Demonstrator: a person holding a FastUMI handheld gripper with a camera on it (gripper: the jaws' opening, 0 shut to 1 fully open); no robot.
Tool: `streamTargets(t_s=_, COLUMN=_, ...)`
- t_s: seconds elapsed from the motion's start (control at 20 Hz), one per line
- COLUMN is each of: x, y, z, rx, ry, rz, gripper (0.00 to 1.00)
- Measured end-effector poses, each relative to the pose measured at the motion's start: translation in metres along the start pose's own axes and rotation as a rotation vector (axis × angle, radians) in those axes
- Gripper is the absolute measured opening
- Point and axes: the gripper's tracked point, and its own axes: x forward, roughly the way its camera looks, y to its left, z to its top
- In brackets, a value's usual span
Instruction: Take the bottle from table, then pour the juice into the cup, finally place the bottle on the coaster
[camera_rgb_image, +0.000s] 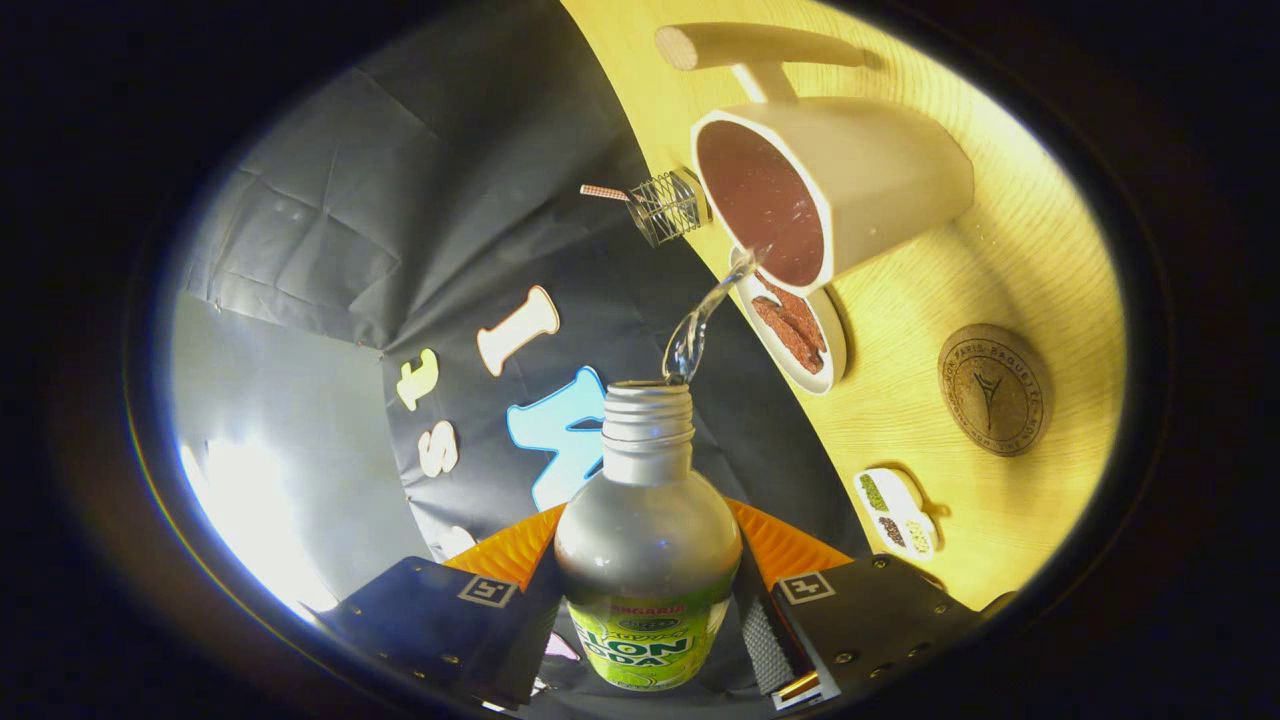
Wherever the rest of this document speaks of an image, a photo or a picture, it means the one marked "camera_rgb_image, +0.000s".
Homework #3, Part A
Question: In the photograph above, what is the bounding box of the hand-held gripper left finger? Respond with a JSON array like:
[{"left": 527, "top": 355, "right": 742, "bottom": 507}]
[{"left": 320, "top": 503, "right": 569, "bottom": 711}]

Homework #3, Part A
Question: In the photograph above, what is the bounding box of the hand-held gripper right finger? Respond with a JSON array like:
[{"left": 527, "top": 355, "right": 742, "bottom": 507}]
[{"left": 728, "top": 498, "right": 986, "bottom": 713}]

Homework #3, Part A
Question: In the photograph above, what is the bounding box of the silver bottle with green label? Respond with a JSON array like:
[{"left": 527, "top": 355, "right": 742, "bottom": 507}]
[{"left": 553, "top": 380, "right": 743, "bottom": 693}]

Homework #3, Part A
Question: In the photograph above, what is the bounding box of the round cork coaster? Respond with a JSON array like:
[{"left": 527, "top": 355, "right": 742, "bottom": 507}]
[{"left": 937, "top": 323, "right": 1051, "bottom": 458}]

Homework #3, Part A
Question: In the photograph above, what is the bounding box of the clear juice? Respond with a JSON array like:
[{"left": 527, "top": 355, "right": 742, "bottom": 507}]
[{"left": 662, "top": 245, "right": 769, "bottom": 386}]

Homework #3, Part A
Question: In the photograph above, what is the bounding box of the white cup with wooden handle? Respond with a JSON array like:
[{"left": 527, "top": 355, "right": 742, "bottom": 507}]
[{"left": 655, "top": 22, "right": 976, "bottom": 297}]

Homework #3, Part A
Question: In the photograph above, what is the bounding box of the white divided dish of beans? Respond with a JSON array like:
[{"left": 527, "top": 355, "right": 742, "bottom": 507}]
[{"left": 855, "top": 467, "right": 941, "bottom": 563}]

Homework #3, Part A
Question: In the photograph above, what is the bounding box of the white oval plate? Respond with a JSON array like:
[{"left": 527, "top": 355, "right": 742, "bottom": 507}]
[{"left": 733, "top": 248, "right": 849, "bottom": 396}]

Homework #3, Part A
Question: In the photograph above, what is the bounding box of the brown meat slice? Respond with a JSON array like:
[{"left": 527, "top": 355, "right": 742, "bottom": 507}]
[
  {"left": 750, "top": 296, "right": 823, "bottom": 376},
  {"left": 752, "top": 270, "right": 829, "bottom": 353}
]

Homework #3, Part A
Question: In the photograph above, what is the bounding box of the wooden table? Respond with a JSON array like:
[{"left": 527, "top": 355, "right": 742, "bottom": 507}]
[{"left": 560, "top": 0, "right": 1129, "bottom": 613}]

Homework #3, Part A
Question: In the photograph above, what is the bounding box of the wire basket holder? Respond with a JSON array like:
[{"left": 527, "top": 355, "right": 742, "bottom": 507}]
[{"left": 626, "top": 167, "right": 711, "bottom": 248}]

